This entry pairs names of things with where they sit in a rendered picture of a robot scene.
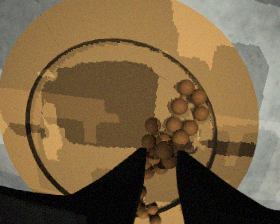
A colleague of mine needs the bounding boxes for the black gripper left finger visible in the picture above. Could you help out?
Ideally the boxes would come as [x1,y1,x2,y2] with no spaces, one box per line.
[0,147,147,224]

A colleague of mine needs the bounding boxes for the round wooden bead board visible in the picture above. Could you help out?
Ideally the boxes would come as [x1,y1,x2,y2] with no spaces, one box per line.
[0,0,259,196]

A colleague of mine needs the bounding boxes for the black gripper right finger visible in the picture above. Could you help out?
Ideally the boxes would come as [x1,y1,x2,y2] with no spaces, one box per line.
[175,151,280,224]

